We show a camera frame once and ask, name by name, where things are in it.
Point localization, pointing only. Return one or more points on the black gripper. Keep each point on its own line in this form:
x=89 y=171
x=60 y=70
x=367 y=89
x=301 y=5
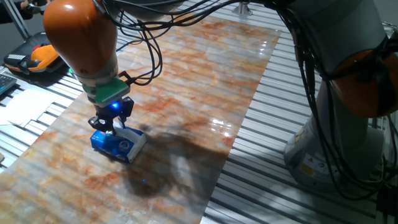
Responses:
x=113 y=109

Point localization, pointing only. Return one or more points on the aluminium frame pole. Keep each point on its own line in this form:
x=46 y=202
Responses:
x=17 y=20
x=242 y=8

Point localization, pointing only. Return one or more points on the black keyboard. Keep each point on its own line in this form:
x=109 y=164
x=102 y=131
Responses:
x=6 y=84

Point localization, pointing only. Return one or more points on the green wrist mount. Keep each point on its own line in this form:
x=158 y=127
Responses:
x=109 y=91

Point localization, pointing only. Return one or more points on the orange black teach pendant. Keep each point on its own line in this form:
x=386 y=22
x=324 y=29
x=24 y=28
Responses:
x=43 y=57

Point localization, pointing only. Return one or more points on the orange marble pattern mat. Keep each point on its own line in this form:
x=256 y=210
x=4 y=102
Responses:
x=192 y=77

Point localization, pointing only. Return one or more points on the blue tissue pack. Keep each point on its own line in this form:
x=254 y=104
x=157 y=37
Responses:
x=109 y=146

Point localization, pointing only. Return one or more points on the white paper sheet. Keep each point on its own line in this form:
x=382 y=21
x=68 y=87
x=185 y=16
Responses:
x=28 y=107

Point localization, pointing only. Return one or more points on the dark sleeved forearm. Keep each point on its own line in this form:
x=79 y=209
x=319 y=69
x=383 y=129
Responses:
x=5 y=15

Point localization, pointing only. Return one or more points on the person hand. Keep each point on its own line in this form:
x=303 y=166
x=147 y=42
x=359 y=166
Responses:
x=25 y=5

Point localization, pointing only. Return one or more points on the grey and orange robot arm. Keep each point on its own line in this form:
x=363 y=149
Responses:
x=81 y=37

